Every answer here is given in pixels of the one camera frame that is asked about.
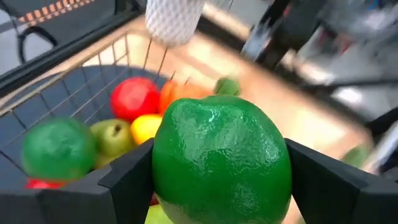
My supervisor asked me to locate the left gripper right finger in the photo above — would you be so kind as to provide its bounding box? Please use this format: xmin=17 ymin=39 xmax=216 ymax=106
xmin=285 ymin=138 xmax=398 ymax=224

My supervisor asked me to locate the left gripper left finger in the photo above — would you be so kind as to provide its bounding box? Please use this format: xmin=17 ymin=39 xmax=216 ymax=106
xmin=0 ymin=138 xmax=155 ymax=224

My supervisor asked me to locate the green cucumber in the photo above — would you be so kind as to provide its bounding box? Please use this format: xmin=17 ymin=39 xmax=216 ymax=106
xmin=340 ymin=142 xmax=373 ymax=169

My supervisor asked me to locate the red yellow mango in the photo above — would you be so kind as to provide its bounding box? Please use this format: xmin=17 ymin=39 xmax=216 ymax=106
xmin=24 ymin=179 xmax=66 ymax=190

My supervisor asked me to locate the green lime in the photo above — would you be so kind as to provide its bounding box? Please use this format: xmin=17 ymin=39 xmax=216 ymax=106
xmin=151 ymin=95 xmax=293 ymax=224
xmin=21 ymin=117 xmax=98 ymax=182

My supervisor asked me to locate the light green apple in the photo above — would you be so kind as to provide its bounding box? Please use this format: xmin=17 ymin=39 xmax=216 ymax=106
xmin=144 ymin=203 xmax=175 ymax=224

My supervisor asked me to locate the olive green pear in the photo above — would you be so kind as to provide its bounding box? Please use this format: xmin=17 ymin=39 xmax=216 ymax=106
xmin=90 ymin=118 xmax=135 ymax=169

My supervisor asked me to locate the yellow orange mango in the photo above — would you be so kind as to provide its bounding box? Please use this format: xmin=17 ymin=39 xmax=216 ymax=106
xmin=130 ymin=113 xmax=163 ymax=146

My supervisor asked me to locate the red round fruit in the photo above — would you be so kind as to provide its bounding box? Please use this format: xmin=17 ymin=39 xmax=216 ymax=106
xmin=109 ymin=77 xmax=161 ymax=123

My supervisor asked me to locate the red-orange bumpy pepper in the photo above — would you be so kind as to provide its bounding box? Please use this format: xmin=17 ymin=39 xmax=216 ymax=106
xmin=159 ymin=79 xmax=212 ymax=114

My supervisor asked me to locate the small green fruit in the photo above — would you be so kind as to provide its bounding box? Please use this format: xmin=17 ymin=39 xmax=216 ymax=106
xmin=213 ymin=77 xmax=242 ymax=96

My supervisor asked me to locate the black hazard-striped floor mat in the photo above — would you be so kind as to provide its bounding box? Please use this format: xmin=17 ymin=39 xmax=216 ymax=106
xmin=0 ymin=0 xmax=125 ymax=44

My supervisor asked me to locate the green leafy vegetable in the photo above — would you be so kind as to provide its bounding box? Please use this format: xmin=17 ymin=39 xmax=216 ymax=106
xmin=144 ymin=0 xmax=206 ymax=47

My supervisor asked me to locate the wire produce basket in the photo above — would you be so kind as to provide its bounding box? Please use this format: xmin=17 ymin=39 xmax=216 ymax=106
xmin=0 ymin=27 xmax=193 ymax=187

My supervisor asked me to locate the black looped cable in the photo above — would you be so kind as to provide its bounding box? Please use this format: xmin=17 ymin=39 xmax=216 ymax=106
xmin=17 ymin=25 xmax=58 ymax=65

